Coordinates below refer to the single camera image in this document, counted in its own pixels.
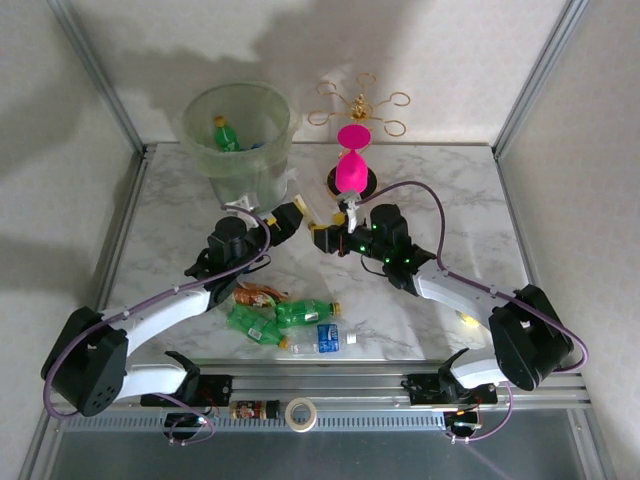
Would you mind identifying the gold wire glass rack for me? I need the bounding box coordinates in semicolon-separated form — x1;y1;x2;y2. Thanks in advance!
307;72;412;139

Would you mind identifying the grey metal panel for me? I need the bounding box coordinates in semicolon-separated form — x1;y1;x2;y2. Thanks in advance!
19;412;616;480

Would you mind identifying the pink wine glass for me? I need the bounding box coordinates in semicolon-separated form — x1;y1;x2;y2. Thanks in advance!
335;124;374;194

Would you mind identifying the green lined translucent bin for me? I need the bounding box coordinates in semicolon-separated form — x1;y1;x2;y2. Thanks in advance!
178;81;301;214

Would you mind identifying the aluminium side rail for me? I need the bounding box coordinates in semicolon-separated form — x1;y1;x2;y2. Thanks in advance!
94;144;151;311
492;147;559;366

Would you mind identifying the black gold round base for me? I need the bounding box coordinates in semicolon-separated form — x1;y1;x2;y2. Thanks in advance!
325;164;380;201

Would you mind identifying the small brown jar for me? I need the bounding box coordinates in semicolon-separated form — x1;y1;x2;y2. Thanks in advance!
228;399;280;420

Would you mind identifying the crushed green bottle yellow cap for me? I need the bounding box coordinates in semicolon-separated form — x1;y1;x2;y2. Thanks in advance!
227;304;292;350

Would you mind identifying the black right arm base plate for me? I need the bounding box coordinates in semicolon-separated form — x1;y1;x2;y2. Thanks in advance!
402;372;499;407

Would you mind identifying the aluminium frame post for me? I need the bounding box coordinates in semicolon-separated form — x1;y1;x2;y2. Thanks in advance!
47;0;149;159
492;0;589;159

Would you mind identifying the grey slotted cable duct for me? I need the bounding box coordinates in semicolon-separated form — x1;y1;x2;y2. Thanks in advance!
59;410;589;432

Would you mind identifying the aluminium extrusion rail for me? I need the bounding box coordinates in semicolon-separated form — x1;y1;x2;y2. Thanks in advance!
47;364;594;416

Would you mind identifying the clear bottle blue label white cap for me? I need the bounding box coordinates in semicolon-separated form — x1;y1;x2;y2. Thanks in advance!
287;322;359;356

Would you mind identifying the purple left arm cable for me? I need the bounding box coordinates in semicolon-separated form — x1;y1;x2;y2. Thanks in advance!
42;202;274;446

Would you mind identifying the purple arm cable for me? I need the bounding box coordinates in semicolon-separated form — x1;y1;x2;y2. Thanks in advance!
42;202;274;446
357;180;590;446

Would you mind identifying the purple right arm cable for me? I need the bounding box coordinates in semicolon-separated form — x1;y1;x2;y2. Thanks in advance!
357;180;590;446

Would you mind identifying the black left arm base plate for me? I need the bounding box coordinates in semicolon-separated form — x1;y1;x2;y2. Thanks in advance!
139;374;234;407

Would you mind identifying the masking tape roll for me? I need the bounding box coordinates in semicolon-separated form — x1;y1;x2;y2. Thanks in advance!
284;397;320;434

